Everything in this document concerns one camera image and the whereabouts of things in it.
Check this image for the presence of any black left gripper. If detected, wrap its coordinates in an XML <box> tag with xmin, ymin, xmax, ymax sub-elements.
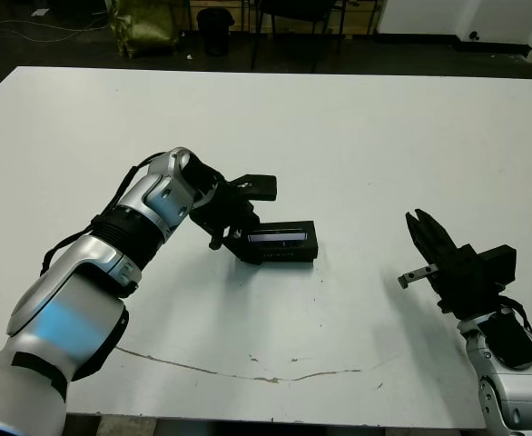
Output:
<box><xmin>188</xmin><ymin>174</ymin><xmax>261</xmax><ymax>264</ymax></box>

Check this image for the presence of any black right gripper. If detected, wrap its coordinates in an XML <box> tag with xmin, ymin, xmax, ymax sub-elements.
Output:
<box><xmin>397</xmin><ymin>208</ymin><xmax>506</xmax><ymax>322</ymax></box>

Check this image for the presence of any black printed box lid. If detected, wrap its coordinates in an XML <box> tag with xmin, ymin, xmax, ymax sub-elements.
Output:
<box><xmin>234</xmin><ymin>220</ymin><xmax>320</xmax><ymax>264</ymax></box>

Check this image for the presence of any black box with white insert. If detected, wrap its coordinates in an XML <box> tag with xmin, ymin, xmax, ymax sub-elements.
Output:
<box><xmin>250</xmin><ymin>256</ymin><xmax>317</xmax><ymax>267</ymax></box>

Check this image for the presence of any black bin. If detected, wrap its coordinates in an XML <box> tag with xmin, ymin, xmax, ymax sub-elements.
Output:
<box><xmin>196</xmin><ymin>7</ymin><xmax>236</xmax><ymax>57</ymax></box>

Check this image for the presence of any crumpled yellowish plastic bag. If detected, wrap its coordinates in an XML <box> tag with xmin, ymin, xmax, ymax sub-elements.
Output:
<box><xmin>108</xmin><ymin>0</ymin><xmax>181</xmax><ymax>59</ymax></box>

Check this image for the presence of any black mesh office chair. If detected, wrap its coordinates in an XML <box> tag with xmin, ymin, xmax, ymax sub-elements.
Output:
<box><xmin>251</xmin><ymin>0</ymin><xmax>348</xmax><ymax>74</ymax></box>

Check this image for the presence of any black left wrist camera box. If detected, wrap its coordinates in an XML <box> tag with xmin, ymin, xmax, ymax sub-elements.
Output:
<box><xmin>227</xmin><ymin>173</ymin><xmax>278</xmax><ymax>203</ymax></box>

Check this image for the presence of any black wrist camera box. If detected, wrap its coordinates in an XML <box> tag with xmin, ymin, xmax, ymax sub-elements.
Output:
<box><xmin>480</xmin><ymin>243</ymin><xmax>518</xmax><ymax>287</ymax></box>
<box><xmin>227</xmin><ymin>173</ymin><xmax>278</xmax><ymax>203</ymax></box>

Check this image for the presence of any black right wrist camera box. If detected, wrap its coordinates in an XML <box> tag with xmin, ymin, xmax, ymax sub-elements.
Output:
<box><xmin>480</xmin><ymin>243</ymin><xmax>518</xmax><ymax>287</ymax></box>

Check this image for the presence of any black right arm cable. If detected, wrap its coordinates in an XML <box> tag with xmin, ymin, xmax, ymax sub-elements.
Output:
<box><xmin>497</xmin><ymin>293</ymin><xmax>532</xmax><ymax>364</ymax></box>

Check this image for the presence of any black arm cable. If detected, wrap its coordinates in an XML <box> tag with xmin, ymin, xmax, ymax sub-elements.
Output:
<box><xmin>40</xmin><ymin>152</ymin><xmax>165</xmax><ymax>278</ymax></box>
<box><xmin>497</xmin><ymin>293</ymin><xmax>532</xmax><ymax>364</ymax></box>

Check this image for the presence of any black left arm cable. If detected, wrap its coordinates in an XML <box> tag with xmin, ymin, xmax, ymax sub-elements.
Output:
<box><xmin>40</xmin><ymin>152</ymin><xmax>165</xmax><ymax>278</ymax></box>

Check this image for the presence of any thin white floor cable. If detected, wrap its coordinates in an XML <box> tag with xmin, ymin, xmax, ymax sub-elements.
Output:
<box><xmin>0</xmin><ymin>20</ymin><xmax>108</xmax><ymax>43</ymax></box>

